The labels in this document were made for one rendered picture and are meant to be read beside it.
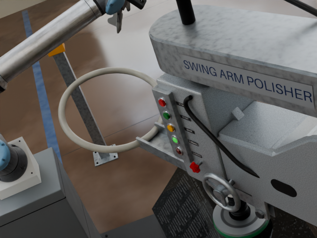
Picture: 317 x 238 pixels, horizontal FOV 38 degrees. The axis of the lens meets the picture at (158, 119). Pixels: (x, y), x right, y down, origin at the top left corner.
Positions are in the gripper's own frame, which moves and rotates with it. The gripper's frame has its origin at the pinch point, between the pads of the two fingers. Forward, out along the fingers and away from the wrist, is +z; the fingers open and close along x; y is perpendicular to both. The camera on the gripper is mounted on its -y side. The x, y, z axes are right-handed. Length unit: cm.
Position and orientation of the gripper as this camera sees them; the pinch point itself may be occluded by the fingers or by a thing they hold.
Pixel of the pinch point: (125, 22)
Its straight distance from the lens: 202.4
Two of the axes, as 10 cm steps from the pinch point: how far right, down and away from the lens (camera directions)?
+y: -9.7, -1.9, 1.6
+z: 0.1, 6.2, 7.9
